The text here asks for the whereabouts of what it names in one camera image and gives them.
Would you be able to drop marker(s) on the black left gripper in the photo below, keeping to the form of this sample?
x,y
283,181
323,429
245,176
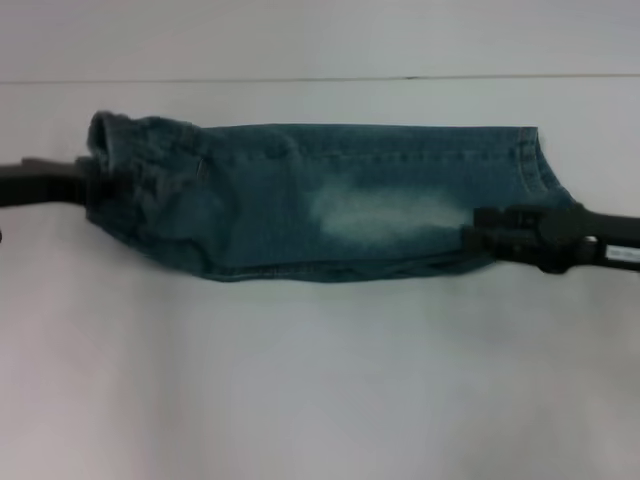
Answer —
x,y
35,182

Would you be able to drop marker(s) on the blue denim shorts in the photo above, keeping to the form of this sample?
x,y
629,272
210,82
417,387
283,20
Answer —
x,y
300,200

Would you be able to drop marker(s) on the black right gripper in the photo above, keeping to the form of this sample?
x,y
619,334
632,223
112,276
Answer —
x,y
575,235

